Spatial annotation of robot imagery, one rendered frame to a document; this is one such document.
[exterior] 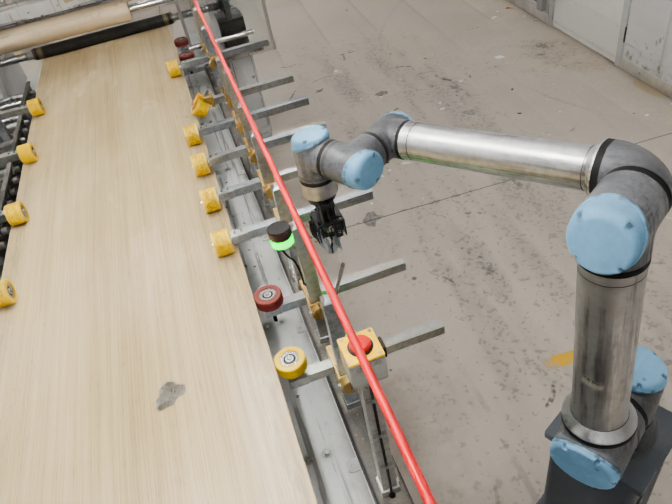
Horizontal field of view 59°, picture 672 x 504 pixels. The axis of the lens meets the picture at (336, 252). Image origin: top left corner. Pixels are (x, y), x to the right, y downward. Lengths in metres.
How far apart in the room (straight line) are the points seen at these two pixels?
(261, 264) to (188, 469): 1.01
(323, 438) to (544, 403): 1.08
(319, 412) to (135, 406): 0.51
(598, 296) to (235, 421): 0.83
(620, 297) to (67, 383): 1.32
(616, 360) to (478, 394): 1.33
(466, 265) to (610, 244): 2.02
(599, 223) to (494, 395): 1.58
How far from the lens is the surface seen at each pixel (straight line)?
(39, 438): 1.65
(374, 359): 1.06
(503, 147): 1.21
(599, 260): 1.02
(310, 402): 1.76
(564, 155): 1.16
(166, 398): 1.54
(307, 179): 1.39
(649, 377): 1.51
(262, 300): 1.66
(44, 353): 1.84
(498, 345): 2.64
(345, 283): 1.71
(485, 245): 3.09
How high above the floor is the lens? 2.04
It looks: 41 degrees down
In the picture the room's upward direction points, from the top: 12 degrees counter-clockwise
